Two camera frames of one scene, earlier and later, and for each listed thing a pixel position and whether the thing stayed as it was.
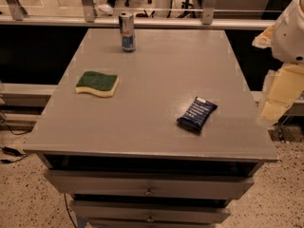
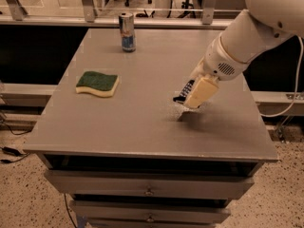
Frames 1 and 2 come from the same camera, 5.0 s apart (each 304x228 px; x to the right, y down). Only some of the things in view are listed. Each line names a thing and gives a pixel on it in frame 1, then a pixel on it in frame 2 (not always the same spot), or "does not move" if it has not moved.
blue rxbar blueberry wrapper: (197, 114) -> (182, 96)
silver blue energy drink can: (127, 31) does not move
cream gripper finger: (287, 86) -> (203, 90)
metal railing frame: (88, 19) does not move
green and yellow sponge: (100, 84) does not move
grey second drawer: (175, 211) does not move
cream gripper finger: (265, 39) -> (199, 70)
